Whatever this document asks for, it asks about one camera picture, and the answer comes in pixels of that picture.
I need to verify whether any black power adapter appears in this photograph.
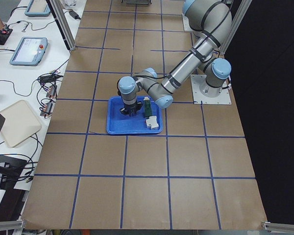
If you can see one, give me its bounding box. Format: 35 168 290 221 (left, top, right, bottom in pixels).
69 10 81 20

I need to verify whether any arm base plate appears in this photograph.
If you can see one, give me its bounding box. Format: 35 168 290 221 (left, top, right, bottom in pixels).
182 14 194 32
191 74 232 105

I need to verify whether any blue plastic tray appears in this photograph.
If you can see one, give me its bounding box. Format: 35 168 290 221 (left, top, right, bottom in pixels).
106 96 163 135

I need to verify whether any teach pendant tablet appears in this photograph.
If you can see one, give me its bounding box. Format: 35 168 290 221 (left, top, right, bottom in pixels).
9 37 48 66
24 0 50 17

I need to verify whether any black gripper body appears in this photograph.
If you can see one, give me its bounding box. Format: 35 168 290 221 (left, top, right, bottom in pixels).
120 101 143 116

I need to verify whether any green terminal block module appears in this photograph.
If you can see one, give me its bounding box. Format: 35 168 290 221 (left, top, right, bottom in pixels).
144 97 152 118

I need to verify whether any aluminium frame post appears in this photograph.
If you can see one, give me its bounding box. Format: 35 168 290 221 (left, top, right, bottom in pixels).
46 0 76 51

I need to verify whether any far teach pendant tablet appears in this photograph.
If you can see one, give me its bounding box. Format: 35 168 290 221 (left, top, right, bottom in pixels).
24 0 50 17

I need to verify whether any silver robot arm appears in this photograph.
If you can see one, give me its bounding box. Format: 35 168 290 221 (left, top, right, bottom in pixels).
117 0 232 116

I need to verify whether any white circuit breaker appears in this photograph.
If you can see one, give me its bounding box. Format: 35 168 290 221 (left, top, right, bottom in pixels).
146 116 159 130

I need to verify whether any beige plastic tray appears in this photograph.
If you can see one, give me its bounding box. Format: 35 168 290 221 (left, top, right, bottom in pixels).
0 100 42 147

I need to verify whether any near teach pendant tablet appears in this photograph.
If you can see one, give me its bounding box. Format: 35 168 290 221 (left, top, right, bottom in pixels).
9 37 48 66

